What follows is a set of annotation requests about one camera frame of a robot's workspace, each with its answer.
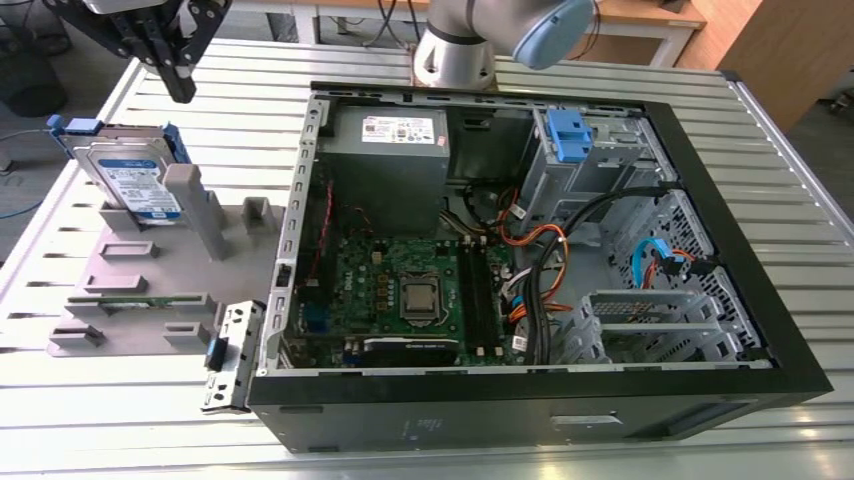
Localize CPU socket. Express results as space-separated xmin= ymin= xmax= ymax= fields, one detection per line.
xmin=396 ymin=271 xmax=447 ymax=330

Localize hard disk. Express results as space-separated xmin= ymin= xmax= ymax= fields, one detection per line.
xmin=49 ymin=114 xmax=192 ymax=227

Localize black graphics card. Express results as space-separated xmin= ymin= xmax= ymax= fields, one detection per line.
xmin=363 ymin=337 xmax=461 ymax=369

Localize orange wire black connector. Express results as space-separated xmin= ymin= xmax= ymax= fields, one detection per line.
xmin=663 ymin=248 xmax=726 ymax=277

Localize green RAM stick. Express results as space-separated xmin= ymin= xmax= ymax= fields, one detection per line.
xmin=69 ymin=295 xmax=201 ymax=308

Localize blue plastic drive latch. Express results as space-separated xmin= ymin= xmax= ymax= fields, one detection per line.
xmin=544 ymin=108 xmax=594 ymax=164

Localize black cable bundle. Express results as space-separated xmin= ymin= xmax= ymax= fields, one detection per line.
xmin=523 ymin=185 xmax=676 ymax=365

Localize thin red wire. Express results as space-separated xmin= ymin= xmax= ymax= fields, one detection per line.
xmin=307 ymin=179 xmax=335 ymax=289

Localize silver CPU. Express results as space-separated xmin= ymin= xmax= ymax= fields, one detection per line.
xmin=399 ymin=283 xmax=439 ymax=314

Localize wooden desk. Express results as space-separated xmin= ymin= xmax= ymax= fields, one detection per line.
xmin=265 ymin=0 xmax=708 ymax=69

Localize black open PC case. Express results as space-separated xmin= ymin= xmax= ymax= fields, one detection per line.
xmin=243 ymin=78 xmax=835 ymax=456

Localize wooden cabinet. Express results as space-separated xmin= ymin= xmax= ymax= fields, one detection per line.
xmin=672 ymin=0 xmax=854 ymax=134

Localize orange red yellow wire bundle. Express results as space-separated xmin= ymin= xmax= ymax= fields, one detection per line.
xmin=496 ymin=187 xmax=576 ymax=331

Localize green motherboard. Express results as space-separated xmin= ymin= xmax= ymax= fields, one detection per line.
xmin=296 ymin=234 xmax=528 ymax=369

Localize grey parts rack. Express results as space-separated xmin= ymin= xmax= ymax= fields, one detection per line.
xmin=45 ymin=164 xmax=288 ymax=359

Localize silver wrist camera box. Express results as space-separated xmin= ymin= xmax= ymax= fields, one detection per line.
xmin=82 ymin=0 xmax=159 ymax=14

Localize metal optical drive cage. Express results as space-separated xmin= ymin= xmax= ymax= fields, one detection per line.
xmin=517 ymin=106 xmax=676 ymax=241

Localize metal disk bay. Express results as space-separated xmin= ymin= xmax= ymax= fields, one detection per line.
xmin=578 ymin=289 xmax=755 ymax=365

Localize black round bin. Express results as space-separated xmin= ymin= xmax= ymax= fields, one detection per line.
xmin=0 ymin=49 xmax=69 ymax=119

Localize grey power supply unit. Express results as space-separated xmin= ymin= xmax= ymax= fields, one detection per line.
xmin=317 ymin=106 xmax=452 ymax=240

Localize metal slot retainer bracket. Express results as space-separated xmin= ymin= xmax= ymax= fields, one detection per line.
xmin=199 ymin=298 xmax=269 ymax=415

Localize blue data wire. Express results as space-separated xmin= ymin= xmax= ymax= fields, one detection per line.
xmin=628 ymin=237 xmax=674 ymax=292

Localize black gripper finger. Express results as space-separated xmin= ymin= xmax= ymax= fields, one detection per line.
xmin=45 ymin=0 xmax=187 ymax=105
xmin=163 ymin=0 xmax=233 ymax=101

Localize yellow black wire bundle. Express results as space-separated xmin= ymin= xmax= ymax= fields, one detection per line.
xmin=439 ymin=209 xmax=492 ymax=237

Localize black RAM slot bank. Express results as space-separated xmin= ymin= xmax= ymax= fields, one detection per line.
xmin=459 ymin=237 xmax=508 ymax=359

